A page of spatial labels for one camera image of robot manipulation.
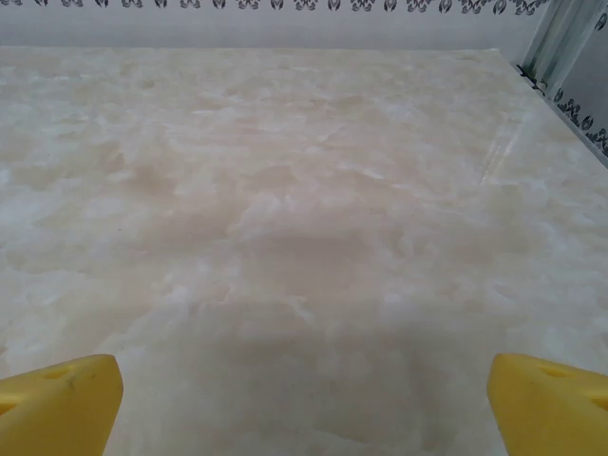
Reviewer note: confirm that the aluminium frame post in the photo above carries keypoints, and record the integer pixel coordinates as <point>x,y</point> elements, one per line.
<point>560,43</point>

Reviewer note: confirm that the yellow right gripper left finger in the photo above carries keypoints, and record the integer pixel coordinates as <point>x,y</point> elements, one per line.
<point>57,408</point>

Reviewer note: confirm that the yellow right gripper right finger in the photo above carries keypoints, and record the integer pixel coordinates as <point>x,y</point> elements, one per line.
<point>556,413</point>

